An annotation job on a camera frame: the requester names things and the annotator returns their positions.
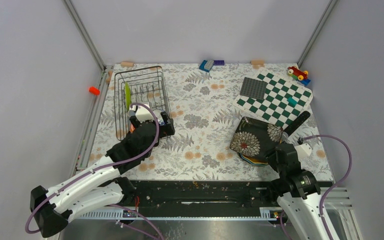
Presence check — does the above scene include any black square plate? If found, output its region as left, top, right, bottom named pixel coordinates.
left=229, top=116, right=283, bottom=160

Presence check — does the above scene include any purple cable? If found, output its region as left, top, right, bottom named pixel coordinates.
left=24, top=102, right=165, bottom=240
left=279, top=134, right=353, bottom=240

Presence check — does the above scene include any grey lego baseplate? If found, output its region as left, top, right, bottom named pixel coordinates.
left=239, top=77, right=268, bottom=100

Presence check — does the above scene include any tan wooden block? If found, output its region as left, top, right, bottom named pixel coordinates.
left=120, top=61, right=135, bottom=68
left=250, top=59, right=265, bottom=66

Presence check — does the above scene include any black wire dish rack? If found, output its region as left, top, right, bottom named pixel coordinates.
left=110, top=65, right=173, bottom=141

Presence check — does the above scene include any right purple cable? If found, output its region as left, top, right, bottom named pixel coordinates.
left=279, top=134, right=353, bottom=240

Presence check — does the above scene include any blue white patterned bowl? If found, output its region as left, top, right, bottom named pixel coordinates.
left=155, top=110, right=168, bottom=126

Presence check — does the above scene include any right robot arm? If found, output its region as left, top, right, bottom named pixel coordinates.
left=264, top=142, right=339, bottom=240

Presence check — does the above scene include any colourful toy car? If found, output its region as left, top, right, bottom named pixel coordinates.
left=287, top=66, right=311, bottom=86

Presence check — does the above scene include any blue grey lego brick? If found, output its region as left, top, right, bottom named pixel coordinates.
left=199, top=59, right=214, bottom=73

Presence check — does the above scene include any yellow dotted plate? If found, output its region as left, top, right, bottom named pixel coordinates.
left=241, top=155, right=268, bottom=166

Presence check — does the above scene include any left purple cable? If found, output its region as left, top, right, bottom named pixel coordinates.
left=24, top=102, right=165, bottom=240

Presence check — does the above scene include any green white checkerboard mat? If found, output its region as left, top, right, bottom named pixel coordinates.
left=233, top=69, right=313, bottom=129

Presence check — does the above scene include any purple lego brick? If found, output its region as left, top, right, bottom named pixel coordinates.
left=213, top=60, right=225, bottom=66

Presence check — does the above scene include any green utensil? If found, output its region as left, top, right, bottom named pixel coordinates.
left=124, top=82, right=132, bottom=111

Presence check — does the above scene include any blue dotted plate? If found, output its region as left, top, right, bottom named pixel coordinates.
left=237, top=153, right=269, bottom=167

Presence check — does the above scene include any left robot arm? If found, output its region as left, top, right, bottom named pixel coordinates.
left=25, top=112, right=175, bottom=238

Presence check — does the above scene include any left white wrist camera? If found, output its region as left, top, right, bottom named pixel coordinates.
left=133, top=105, right=160, bottom=123

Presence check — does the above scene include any orange red wall button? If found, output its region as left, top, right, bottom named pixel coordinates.
left=88, top=86, right=101, bottom=96

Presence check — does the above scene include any floral table mat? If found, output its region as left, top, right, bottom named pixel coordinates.
left=86, top=63, right=334, bottom=181

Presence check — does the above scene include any teal small block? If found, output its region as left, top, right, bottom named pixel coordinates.
left=287, top=97, right=298, bottom=107

